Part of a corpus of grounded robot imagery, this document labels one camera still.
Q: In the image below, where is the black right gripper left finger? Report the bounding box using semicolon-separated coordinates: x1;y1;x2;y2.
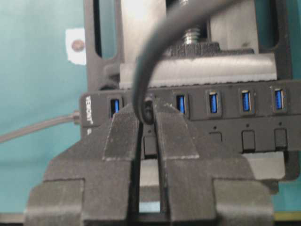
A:
24;105;141;226

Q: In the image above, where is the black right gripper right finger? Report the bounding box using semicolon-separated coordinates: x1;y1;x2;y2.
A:
153;99;274;226

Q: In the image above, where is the black USB cable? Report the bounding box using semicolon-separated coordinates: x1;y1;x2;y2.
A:
133;0;236;124

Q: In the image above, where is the black multiport USB hub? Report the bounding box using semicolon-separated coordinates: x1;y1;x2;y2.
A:
79;80;301;158

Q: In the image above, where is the white sticker with dot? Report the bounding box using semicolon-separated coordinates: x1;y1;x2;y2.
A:
65;28;87;65

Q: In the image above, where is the black bench vise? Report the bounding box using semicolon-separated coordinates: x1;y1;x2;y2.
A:
80;0;301;181

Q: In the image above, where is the grey hub power cable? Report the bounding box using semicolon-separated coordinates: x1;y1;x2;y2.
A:
0;110;82;143

